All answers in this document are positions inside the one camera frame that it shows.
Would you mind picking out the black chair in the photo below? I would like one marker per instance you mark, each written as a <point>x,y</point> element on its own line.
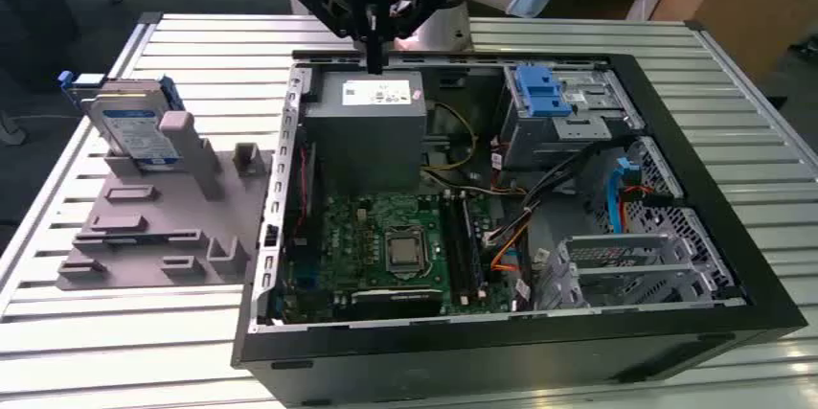
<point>39,35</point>

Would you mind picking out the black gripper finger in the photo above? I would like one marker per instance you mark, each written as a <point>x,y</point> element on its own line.
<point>409,16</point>
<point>326,2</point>

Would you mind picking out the CPU socket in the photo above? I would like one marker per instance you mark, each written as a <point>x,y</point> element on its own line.
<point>406,273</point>

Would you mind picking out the black open PC case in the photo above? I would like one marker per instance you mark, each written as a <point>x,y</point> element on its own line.
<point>448,361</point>

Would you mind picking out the grey parts rack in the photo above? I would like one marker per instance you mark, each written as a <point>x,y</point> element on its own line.
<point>173,217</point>

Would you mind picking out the hard disk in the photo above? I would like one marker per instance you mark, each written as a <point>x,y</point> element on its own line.
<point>138,131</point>

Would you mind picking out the metal optical drive cage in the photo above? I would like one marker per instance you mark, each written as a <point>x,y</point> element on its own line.
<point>576,129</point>

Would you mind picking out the RAM stick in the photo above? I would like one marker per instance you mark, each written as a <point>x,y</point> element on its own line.
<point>134,239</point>
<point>472,236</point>

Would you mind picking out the metal disk bay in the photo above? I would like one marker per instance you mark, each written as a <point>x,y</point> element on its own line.
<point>633,265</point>

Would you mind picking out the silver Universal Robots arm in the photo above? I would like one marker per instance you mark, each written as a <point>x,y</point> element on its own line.
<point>448,30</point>

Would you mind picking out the silver CPU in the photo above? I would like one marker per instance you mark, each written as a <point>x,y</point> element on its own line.
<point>406,252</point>

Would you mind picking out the black graphics card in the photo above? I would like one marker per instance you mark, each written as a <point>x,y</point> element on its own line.
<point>397,301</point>

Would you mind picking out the blue plastic drive latch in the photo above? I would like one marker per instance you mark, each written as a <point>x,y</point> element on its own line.
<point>540,93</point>

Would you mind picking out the grey stand foot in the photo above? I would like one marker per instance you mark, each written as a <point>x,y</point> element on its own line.
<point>11,133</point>

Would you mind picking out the blue VGA port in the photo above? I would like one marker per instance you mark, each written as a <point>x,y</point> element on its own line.
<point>279,308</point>

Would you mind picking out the black RAM slot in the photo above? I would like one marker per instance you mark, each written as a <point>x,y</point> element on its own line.
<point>449,236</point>
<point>460,236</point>

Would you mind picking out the green motherboard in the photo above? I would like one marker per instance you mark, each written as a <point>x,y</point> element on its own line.
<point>358,236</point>

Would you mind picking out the grey power supply unit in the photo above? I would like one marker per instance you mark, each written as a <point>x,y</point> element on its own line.
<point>365,150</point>

